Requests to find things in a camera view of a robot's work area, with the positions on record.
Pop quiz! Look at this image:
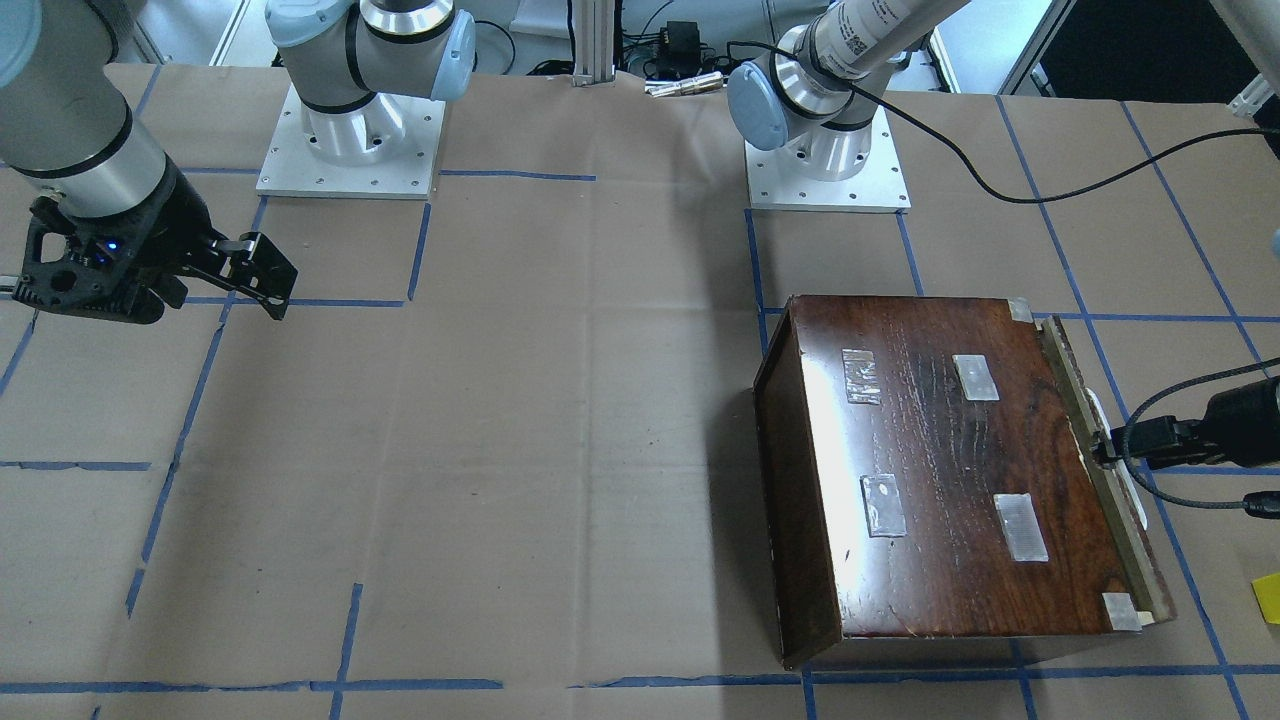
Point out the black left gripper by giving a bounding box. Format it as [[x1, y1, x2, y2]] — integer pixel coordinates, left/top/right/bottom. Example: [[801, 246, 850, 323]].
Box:
[[1092, 377, 1279, 470]]

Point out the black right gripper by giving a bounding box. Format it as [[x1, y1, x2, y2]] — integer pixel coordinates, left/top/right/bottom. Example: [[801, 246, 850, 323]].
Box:
[[12, 161, 298, 324]]

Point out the light wooden drawer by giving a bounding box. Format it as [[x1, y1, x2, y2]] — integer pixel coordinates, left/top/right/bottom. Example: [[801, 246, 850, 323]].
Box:
[[1038, 316, 1178, 632]]

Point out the yellow block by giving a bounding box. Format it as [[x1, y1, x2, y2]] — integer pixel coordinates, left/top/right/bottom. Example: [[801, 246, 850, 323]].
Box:
[[1251, 571, 1280, 626]]

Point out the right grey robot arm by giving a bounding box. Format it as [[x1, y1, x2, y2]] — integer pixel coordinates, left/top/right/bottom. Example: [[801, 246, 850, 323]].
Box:
[[1, 1, 476, 324]]

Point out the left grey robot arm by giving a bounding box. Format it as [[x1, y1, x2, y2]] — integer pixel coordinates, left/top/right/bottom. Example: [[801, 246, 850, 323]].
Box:
[[728, 1, 1279, 469]]

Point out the dark wooden drawer cabinet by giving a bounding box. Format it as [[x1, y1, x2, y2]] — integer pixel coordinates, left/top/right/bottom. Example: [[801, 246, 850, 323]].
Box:
[[753, 295, 1172, 670]]

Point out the black power adapter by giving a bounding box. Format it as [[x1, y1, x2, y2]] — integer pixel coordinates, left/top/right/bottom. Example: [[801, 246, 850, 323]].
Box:
[[660, 20, 701, 68]]

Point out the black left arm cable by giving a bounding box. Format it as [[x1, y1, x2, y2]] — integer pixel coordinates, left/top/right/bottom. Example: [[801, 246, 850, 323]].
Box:
[[726, 40, 1280, 519]]

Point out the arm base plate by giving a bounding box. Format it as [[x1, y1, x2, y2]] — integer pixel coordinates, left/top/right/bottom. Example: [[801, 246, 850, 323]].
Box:
[[745, 109, 913, 213], [256, 88, 448, 201]]

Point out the aluminium frame post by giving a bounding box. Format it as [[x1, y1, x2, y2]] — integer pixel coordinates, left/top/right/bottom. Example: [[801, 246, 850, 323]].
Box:
[[567, 1, 622, 87]]

